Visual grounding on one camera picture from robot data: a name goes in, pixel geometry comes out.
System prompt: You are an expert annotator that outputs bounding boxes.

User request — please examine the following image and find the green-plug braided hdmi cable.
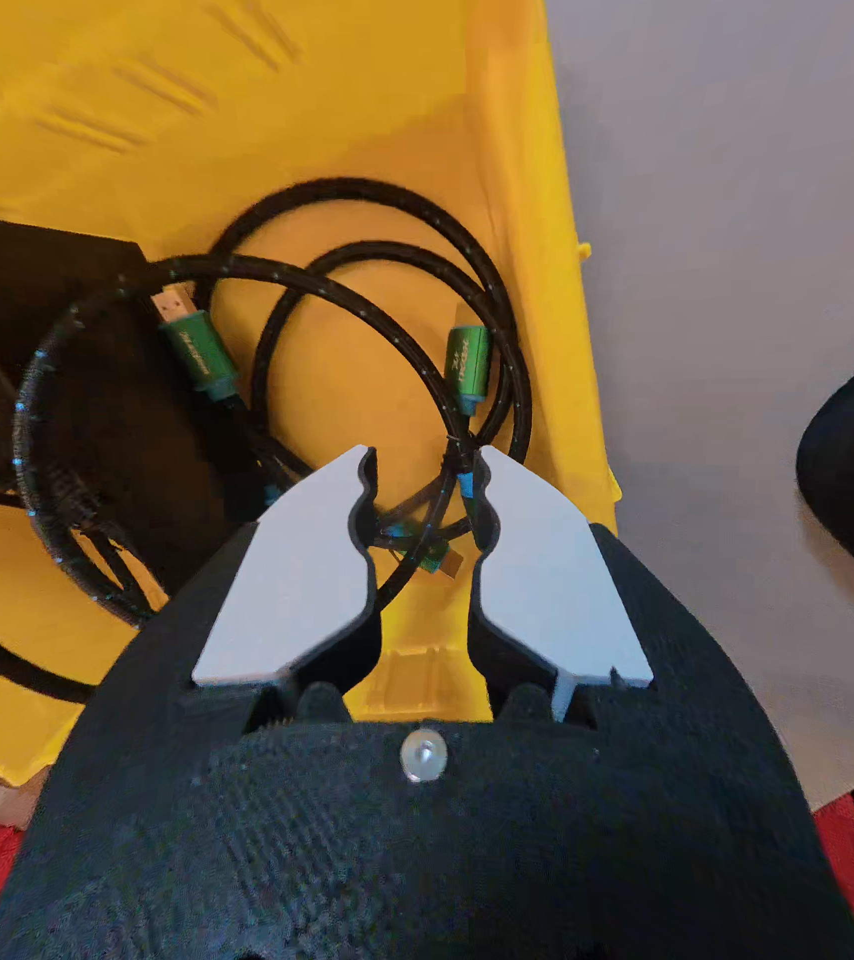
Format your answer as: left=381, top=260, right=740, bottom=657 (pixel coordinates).
left=13, top=253, right=473, bottom=630
left=209, top=177, right=534, bottom=609

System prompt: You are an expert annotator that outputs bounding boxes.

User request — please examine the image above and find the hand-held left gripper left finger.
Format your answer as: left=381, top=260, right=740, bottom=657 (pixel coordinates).
left=191, top=444, right=386, bottom=690

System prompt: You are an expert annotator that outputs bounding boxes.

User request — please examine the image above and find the yellow plastic bin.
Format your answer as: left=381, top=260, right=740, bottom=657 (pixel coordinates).
left=0, top=0, right=621, bottom=787

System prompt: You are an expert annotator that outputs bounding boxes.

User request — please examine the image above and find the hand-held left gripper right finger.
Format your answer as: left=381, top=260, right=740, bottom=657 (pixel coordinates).
left=466, top=444, right=656, bottom=723

